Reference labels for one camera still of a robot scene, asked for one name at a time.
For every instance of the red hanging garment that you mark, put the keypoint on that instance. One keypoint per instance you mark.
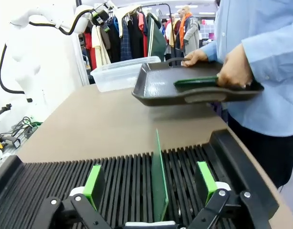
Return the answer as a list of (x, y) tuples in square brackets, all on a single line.
[(89, 47)]

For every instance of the person's right hand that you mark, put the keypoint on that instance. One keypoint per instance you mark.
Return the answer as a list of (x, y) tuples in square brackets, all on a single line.
[(195, 58)]

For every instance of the black hanging coat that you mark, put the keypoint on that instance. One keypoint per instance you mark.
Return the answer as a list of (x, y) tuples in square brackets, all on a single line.
[(135, 40)]

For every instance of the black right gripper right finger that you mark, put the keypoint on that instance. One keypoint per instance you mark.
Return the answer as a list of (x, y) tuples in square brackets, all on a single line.
[(208, 190)]

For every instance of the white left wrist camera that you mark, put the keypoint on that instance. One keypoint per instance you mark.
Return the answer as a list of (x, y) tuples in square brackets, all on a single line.
[(110, 4)]

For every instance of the grey handheld scanner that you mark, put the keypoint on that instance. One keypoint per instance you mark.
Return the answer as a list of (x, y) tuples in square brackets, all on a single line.
[(10, 141)]

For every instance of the mannequin in yellow and red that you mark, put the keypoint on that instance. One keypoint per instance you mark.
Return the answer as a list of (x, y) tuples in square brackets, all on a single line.
[(174, 33)]

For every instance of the person's left hand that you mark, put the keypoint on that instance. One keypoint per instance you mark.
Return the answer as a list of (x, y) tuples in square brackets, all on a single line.
[(234, 69)]

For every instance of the person's right forearm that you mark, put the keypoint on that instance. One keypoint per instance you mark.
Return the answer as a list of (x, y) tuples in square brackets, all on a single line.
[(211, 51)]

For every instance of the person in blue shirt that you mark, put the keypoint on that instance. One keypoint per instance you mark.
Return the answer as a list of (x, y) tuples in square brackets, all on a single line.
[(268, 109)]

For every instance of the green PCB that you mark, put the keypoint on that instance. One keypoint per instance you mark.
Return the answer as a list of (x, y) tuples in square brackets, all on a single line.
[(159, 186), (194, 82)]

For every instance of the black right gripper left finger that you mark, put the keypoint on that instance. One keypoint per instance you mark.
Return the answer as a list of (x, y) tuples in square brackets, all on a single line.
[(89, 190)]

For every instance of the green jacket with white stripes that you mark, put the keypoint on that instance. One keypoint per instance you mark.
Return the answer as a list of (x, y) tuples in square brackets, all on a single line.
[(156, 38)]

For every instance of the navy plaid garment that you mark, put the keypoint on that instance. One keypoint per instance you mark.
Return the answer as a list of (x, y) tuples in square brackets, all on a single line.
[(126, 45)]

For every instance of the black garment rail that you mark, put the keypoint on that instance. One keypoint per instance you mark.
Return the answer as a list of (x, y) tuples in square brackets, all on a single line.
[(169, 23)]

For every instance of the dark hanging jacket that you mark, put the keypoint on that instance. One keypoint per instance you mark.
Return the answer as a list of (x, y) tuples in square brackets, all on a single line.
[(115, 40)]

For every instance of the mannequin with orange scarf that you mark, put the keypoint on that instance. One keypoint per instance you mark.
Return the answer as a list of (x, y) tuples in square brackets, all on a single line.
[(190, 31)]

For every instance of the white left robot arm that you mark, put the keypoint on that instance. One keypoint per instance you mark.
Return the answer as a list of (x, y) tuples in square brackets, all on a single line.
[(48, 14)]

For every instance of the cream hanging shirt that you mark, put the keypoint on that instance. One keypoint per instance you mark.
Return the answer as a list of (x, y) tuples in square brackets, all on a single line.
[(98, 47)]

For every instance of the black slotted PCB rack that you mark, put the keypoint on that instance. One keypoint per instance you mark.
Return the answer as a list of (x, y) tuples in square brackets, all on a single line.
[(127, 171)]

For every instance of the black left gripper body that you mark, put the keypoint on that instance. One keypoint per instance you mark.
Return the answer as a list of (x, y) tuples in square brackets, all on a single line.
[(103, 15)]

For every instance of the person's left forearm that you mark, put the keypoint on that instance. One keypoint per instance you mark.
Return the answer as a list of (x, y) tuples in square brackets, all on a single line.
[(275, 59)]

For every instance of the red hanging top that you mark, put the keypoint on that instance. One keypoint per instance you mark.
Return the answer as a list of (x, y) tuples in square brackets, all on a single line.
[(142, 31)]

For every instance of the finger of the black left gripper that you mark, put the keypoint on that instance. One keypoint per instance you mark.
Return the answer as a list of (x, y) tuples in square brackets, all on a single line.
[(96, 17), (106, 28)]

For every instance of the clear plastic storage box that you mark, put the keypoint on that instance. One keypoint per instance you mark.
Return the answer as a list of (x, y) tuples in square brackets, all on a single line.
[(118, 76)]

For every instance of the black plastic tray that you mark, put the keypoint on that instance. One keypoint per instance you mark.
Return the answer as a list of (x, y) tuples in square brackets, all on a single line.
[(160, 81)]

